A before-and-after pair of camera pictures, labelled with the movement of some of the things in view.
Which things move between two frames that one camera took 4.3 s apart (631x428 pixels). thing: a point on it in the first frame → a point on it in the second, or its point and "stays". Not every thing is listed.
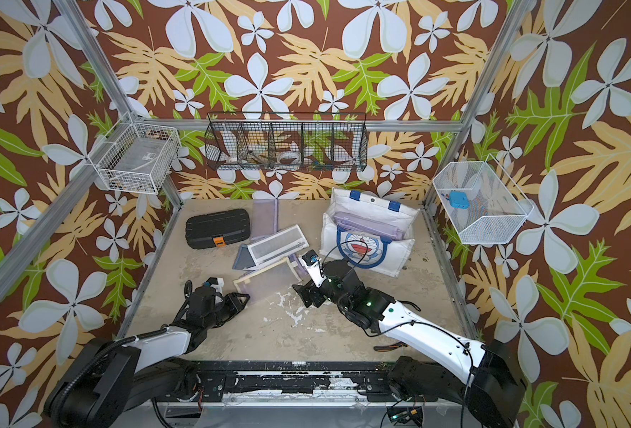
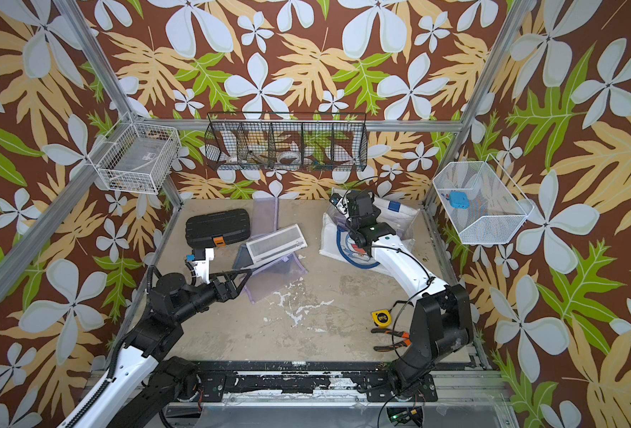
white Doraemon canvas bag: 369,232 stays
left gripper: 235,302 → 231,292
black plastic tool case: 217,228 stays
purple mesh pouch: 265,218 stays
